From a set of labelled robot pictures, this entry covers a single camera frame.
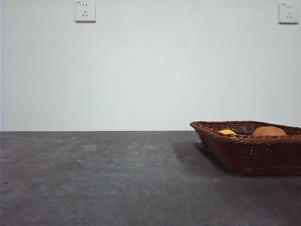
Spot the purple toy eggplant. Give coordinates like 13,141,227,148
235,129,256,136

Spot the white wall socket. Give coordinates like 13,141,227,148
278,2,296,24
75,0,96,23

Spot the tan potato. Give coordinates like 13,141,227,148
252,126,287,137

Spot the brown woven wicker basket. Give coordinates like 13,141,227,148
190,120,301,177

